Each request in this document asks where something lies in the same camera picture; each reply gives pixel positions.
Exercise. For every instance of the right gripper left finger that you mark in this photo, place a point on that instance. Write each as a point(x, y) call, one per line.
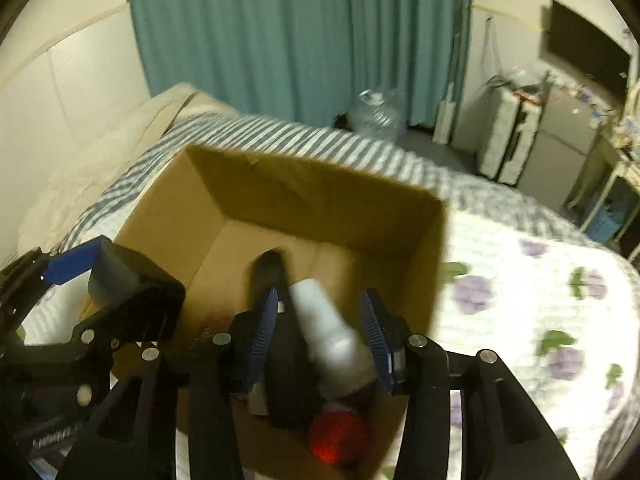
point(230, 364)

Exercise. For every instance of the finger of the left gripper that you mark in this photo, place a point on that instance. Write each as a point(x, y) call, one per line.
point(78, 260)

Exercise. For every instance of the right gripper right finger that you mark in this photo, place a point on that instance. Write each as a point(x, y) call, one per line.
point(412, 365)

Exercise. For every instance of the black power adapter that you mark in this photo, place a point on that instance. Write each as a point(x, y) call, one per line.
point(134, 299)

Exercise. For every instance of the black remote control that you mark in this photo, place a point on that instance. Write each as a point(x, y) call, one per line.
point(290, 379)

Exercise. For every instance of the red lidded white bottle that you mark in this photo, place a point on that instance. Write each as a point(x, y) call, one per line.
point(338, 436)

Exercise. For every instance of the white small box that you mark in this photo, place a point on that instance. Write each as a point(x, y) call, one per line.
point(61, 308)

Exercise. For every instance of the open cardboard box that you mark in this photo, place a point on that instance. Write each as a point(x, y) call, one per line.
point(211, 213)

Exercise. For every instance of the floral quilted bedspread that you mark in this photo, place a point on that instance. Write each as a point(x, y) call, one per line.
point(564, 316)

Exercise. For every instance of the grey checked bed sheet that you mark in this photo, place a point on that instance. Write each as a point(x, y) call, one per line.
point(461, 192)

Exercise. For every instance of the blue laundry basket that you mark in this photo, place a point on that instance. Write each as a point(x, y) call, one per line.
point(607, 221)

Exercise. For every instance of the white flat mop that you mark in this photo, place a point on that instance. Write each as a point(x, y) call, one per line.
point(445, 113)

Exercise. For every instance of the clear water jug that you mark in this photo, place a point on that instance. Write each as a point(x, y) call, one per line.
point(379, 115)

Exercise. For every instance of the white suitcase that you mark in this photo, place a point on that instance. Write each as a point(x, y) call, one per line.
point(512, 123)

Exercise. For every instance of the silver mini fridge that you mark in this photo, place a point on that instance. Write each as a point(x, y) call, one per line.
point(563, 140)

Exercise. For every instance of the white dressing table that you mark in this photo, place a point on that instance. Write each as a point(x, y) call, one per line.
point(607, 163)

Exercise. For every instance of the teal window curtain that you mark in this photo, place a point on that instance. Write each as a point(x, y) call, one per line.
point(306, 60)

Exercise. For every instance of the black wall television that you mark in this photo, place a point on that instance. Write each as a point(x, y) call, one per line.
point(588, 49)

